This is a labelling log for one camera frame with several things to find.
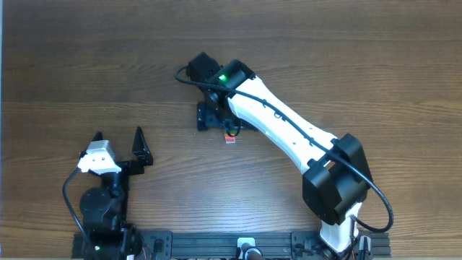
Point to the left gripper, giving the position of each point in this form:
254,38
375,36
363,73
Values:
131,167

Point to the orange cube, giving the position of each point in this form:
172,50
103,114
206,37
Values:
227,136

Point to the pink cube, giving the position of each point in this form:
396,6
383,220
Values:
230,139

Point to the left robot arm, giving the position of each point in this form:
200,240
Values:
95,206

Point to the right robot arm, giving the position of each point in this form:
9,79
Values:
281,130

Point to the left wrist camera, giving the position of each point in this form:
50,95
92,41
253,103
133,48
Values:
98,159

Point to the mounting rail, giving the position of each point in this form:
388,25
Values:
209,245

